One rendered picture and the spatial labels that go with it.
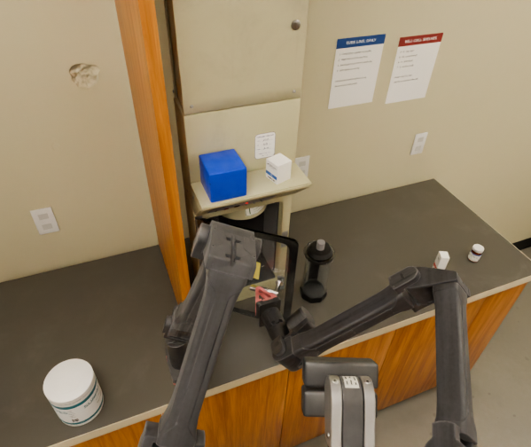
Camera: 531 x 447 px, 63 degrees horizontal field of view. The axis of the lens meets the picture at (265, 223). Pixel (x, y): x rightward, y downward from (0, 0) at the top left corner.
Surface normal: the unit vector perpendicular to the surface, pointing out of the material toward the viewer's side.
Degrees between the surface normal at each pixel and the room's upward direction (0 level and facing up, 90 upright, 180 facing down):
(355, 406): 44
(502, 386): 0
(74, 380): 0
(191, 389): 60
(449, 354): 38
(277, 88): 90
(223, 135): 90
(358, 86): 90
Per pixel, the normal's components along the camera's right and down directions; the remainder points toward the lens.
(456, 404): -0.56, -0.68
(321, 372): 0.01, -0.08
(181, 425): 0.18, 0.18
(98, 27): 0.37, 0.62
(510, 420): 0.03, -0.76
